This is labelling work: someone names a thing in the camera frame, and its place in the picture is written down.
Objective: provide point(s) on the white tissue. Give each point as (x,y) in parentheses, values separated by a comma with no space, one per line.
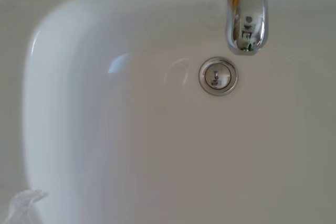
(19,205)

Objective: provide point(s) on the chrome sink drain stopper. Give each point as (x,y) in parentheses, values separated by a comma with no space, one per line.
(218,75)

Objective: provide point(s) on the white ceramic sink basin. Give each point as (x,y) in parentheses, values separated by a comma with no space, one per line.
(105,129)

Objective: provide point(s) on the chrome faucet spout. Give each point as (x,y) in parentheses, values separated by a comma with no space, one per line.
(245,19)

